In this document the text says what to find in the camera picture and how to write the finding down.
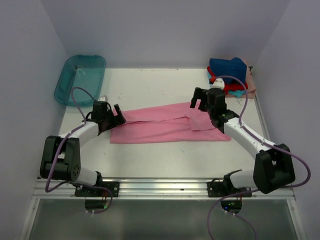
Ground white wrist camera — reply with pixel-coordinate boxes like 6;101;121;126
210;78;225;90
97;95;108;102

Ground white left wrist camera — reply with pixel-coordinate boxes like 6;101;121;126
97;95;108;102

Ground teal plastic bin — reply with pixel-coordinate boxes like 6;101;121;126
54;54;106;107

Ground light blue folded t-shirt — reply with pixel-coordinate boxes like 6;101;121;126
209;76;248;98

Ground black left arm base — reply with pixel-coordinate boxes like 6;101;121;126
74;181;120;198

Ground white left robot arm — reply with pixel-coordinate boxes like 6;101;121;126
39;101;126;197

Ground pink t-shirt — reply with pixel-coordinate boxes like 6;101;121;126
110;102;231;144

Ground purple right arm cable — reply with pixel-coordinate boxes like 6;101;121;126
206;75;312;240

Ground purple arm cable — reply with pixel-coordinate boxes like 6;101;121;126
44;86;113;215
206;75;312;240

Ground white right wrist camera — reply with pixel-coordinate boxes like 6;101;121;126
210;78;225;90

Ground red folded t-shirt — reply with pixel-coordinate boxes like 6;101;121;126
207;66;248;97

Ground beige folded t-shirt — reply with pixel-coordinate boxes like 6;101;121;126
242;59;257;99

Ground aluminium mounting rail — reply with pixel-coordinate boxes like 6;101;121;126
32;177;296;201

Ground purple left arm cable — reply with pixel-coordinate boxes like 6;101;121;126
44;86;113;215

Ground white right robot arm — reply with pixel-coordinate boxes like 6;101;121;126
190;87;296;197

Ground dark blue folded t-shirt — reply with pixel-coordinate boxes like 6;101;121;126
209;57;247;84

